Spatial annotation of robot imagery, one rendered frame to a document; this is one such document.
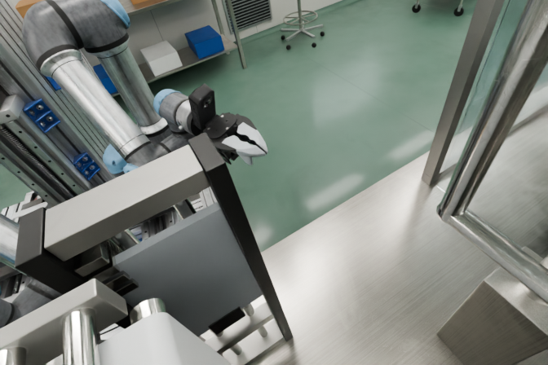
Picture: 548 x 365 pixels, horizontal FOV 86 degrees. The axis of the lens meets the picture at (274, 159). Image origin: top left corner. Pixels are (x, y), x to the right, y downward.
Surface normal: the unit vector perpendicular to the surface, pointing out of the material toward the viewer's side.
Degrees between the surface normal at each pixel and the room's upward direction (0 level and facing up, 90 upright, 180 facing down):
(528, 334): 90
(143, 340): 0
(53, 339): 90
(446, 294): 0
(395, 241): 0
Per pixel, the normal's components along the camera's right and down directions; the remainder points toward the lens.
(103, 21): 0.74, 0.40
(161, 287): 0.49, 0.57
